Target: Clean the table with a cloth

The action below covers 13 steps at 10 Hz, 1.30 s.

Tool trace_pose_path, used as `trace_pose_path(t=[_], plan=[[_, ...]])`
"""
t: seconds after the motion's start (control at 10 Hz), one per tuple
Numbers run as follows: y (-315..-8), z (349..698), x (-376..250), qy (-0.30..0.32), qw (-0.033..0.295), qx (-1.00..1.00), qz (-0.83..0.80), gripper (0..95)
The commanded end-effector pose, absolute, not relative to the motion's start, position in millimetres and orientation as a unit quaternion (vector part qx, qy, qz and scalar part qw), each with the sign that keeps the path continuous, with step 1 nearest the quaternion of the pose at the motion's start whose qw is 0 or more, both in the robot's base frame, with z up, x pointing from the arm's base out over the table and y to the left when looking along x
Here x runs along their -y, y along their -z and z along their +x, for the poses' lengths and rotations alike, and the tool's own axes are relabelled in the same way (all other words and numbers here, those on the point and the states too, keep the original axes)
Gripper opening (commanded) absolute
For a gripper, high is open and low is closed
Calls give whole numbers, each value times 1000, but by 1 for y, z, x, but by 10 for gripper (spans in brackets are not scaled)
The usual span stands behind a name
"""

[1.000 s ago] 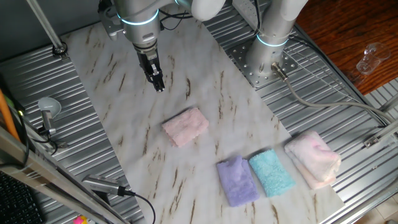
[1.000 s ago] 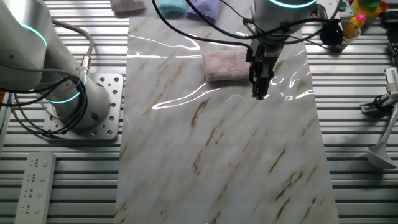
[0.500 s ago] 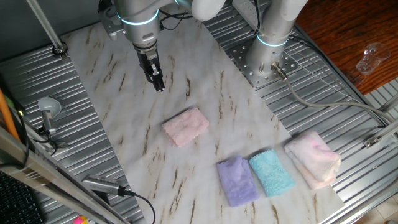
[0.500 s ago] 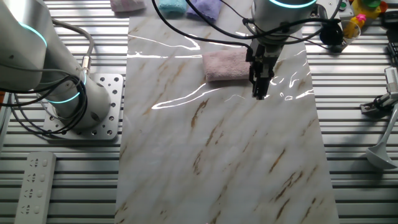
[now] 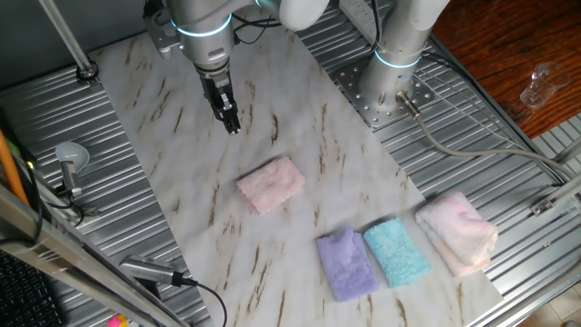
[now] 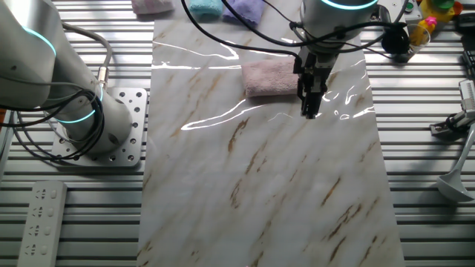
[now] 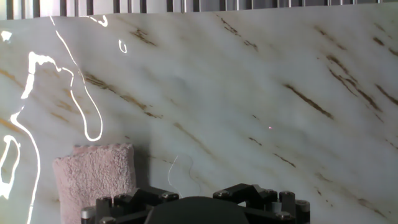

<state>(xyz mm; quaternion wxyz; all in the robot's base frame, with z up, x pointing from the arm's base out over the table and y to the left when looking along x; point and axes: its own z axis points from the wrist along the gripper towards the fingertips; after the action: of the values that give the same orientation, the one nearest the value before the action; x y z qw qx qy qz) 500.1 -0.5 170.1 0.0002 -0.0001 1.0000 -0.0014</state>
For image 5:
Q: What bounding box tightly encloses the teal folded cloth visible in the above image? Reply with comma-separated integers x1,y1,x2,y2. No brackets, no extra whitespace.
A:
362,216,433,289

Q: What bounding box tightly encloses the aluminium frame rail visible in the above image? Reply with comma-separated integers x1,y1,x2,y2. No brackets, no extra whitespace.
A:
0,181,192,327

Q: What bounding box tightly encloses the aluminium profile bar with bracket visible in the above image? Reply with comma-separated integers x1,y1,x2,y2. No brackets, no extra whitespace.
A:
529,174,581,217

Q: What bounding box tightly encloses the thick grey cable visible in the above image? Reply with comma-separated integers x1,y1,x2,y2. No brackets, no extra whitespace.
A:
394,89,580,183

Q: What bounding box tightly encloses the black base cable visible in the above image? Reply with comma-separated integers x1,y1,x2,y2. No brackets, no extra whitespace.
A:
369,0,383,54

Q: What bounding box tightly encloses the small metal clamp bracket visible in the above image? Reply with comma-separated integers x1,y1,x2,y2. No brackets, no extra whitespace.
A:
56,185,100,218

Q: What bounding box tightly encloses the aluminium pole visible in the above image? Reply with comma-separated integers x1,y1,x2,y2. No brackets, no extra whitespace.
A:
38,0,100,87

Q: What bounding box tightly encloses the orange stick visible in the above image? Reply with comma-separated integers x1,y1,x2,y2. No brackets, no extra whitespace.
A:
0,129,31,208

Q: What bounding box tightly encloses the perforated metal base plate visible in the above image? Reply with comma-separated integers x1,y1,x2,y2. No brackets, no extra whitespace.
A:
333,58,437,131

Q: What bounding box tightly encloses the purple folded cloth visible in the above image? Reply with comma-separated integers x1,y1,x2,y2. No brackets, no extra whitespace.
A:
315,226,380,303

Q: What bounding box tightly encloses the silver depth camera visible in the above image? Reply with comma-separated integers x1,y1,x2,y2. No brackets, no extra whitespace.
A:
118,254,185,288

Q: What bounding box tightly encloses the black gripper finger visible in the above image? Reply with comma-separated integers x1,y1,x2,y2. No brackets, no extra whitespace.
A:
221,93,242,136
211,100,230,133

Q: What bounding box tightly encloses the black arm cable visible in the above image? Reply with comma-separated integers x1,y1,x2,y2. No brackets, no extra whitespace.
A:
230,12,283,46

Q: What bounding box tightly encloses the clear plastic cup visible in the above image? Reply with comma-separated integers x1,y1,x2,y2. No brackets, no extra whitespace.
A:
519,61,572,111

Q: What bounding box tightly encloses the black camera cable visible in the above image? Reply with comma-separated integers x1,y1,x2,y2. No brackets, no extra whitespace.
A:
181,276,228,327

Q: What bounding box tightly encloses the black keyboard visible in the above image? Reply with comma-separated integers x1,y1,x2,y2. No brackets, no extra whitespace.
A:
0,249,65,327

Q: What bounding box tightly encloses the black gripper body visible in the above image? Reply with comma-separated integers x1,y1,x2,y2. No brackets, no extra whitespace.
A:
193,57,237,113

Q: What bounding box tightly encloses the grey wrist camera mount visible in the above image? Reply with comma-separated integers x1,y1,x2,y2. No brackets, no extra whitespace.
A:
143,0,183,60

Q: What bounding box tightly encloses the yellow pink toy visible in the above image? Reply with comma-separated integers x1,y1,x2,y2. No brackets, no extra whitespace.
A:
106,313,140,327

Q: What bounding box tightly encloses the marble pattern table mat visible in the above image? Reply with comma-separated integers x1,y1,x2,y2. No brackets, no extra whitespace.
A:
88,17,505,327

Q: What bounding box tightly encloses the pink white folded cloth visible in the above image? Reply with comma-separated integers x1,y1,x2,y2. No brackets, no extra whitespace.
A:
414,190,499,277

